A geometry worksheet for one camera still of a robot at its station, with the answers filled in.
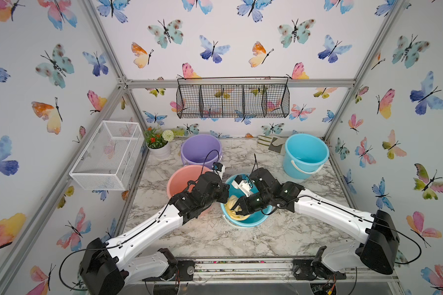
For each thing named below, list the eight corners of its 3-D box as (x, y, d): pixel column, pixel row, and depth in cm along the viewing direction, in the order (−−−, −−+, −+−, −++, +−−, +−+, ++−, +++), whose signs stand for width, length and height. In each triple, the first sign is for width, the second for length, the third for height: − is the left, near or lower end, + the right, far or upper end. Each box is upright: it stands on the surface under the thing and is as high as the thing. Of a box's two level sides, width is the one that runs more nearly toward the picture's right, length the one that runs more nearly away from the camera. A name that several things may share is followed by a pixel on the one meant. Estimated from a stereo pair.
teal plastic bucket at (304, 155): (283, 185, 99) (291, 167, 87) (277, 152, 114) (282, 133, 101) (323, 184, 99) (336, 167, 87) (311, 152, 113) (321, 133, 101)
